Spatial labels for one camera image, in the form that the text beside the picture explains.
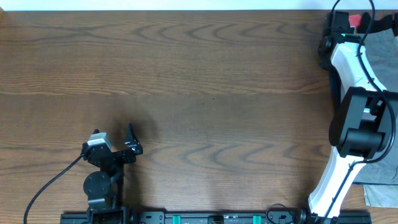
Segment black folded garment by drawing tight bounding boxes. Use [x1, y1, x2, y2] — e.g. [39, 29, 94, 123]
[356, 12, 397, 37]

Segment beige garment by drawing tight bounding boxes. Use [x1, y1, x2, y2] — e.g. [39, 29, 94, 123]
[363, 185, 398, 208]

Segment grey shorts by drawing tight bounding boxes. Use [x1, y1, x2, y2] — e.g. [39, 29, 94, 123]
[354, 29, 397, 185]

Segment red folded garment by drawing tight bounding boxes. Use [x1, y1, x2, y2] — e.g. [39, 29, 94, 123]
[348, 14, 362, 29]

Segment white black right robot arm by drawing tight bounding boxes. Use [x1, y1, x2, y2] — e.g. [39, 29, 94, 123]
[308, 26, 397, 223]

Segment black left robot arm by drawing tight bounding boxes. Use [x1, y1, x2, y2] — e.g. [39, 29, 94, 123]
[81, 124, 143, 210]

